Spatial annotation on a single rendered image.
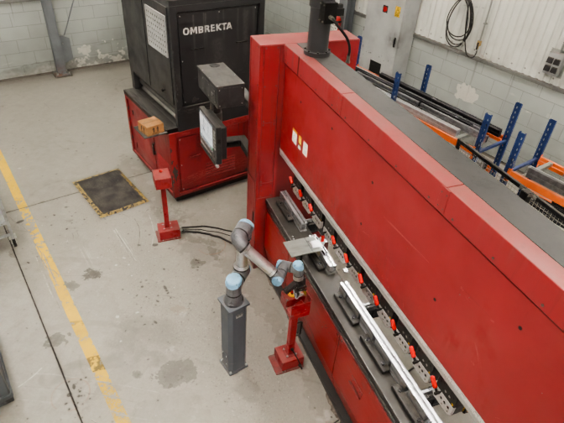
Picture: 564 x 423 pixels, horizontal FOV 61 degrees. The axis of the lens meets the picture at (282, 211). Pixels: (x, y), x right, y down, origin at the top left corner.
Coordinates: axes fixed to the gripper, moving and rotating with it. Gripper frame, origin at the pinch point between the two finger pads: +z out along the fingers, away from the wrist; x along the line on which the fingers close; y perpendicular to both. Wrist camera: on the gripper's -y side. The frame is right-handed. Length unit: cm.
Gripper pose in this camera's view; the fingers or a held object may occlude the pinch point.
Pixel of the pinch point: (295, 298)
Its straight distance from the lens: 360.3
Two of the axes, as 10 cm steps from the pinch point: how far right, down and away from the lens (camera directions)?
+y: 9.2, -2.6, 2.9
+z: 0.2, 7.8, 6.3
